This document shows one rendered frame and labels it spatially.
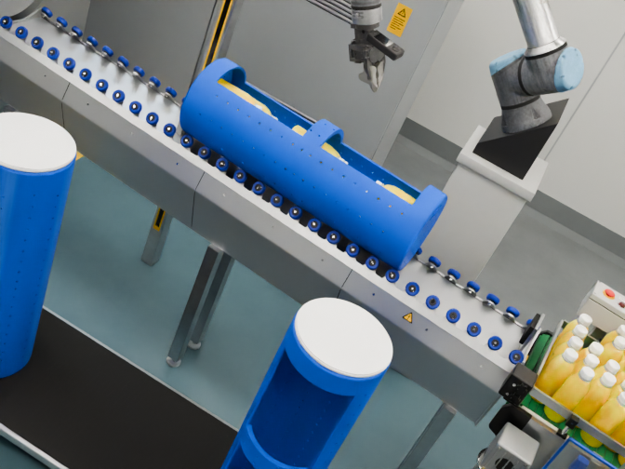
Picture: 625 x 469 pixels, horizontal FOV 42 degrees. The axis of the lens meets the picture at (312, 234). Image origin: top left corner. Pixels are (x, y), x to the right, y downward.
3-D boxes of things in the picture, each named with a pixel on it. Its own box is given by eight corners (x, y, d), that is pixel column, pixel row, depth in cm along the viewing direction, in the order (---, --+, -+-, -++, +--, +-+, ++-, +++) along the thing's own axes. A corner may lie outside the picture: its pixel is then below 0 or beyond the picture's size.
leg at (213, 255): (171, 354, 330) (215, 238, 294) (182, 362, 329) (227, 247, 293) (163, 361, 326) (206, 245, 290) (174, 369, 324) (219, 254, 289)
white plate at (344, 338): (300, 285, 226) (299, 288, 227) (290, 355, 203) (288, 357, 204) (392, 315, 230) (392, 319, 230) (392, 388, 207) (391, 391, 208)
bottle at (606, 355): (599, 382, 264) (631, 344, 253) (594, 394, 259) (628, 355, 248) (580, 369, 266) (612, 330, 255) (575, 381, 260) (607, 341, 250)
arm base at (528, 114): (510, 119, 324) (503, 96, 321) (557, 109, 313) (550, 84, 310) (496, 136, 309) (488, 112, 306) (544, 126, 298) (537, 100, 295)
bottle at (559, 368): (538, 408, 244) (570, 367, 233) (523, 389, 248) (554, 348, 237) (552, 403, 248) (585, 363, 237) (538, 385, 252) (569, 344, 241)
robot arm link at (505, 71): (514, 93, 318) (501, 49, 313) (551, 87, 304) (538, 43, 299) (491, 108, 310) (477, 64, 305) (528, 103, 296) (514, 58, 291)
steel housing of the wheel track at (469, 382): (34, 81, 331) (47, 5, 312) (495, 390, 286) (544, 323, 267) (-21, 100, 309) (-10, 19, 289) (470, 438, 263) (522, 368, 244)
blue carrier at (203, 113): (221, 111, 296) (238, 45, 276) (426, 241, 278) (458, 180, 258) (172, 144, 276) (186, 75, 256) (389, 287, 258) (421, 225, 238)
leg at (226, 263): (192, 337, 341) (235, 223, 306) (203, 344, 340) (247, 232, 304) (183, 343, 337) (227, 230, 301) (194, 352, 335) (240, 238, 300)
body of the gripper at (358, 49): (365, 57, 254) (362, 18, 248) (386, 60, 249) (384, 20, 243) (349, 63, 249) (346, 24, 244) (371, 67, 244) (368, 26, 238)
